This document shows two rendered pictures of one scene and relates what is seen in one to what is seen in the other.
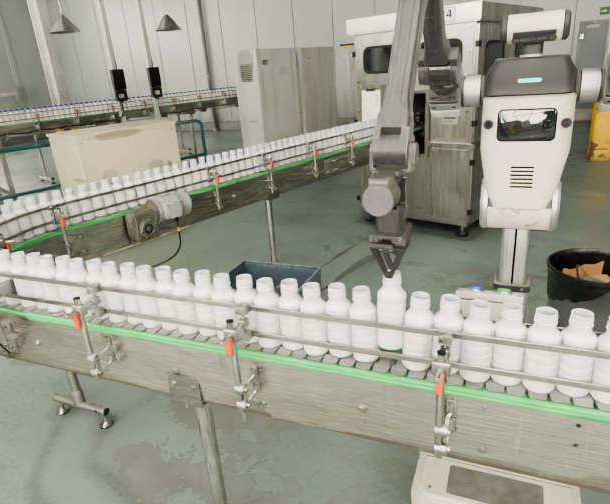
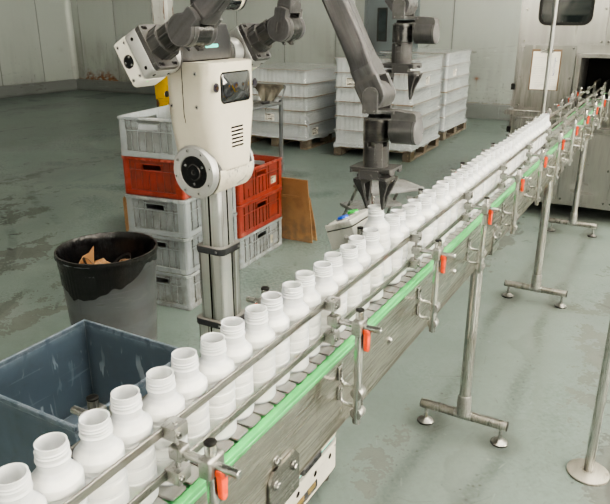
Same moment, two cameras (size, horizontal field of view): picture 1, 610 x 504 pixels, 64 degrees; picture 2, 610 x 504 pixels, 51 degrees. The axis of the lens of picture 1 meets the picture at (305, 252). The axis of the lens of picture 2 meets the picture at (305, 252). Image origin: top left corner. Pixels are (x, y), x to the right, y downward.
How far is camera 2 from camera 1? 1.57 m
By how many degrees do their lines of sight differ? 78
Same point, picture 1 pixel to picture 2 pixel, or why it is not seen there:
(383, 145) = (386, 89)
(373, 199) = (417, 131)
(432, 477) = not seen: hidden behind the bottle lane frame
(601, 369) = (441, 221)
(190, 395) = (290, 481)
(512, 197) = (234, 156)
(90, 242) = not seen: outside the picture
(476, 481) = not seen: hidden behind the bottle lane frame
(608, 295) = (145, 266)
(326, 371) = (377, 322)
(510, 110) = (226, 73)
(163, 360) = (264, 461)
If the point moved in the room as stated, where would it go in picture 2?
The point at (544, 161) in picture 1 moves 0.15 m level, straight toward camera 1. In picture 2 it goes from (247, 118) to (288, 122)
